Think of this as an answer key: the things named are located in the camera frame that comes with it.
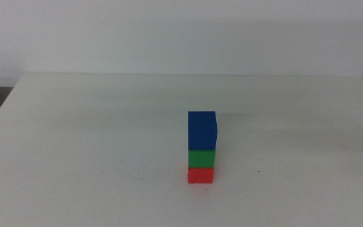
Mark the green cube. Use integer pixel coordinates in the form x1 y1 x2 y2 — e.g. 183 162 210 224
188 149 216 169

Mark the red cube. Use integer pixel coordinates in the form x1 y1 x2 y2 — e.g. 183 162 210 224
187 167 215 185

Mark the blue cube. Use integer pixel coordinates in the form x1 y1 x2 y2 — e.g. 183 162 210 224
187 110 218 151

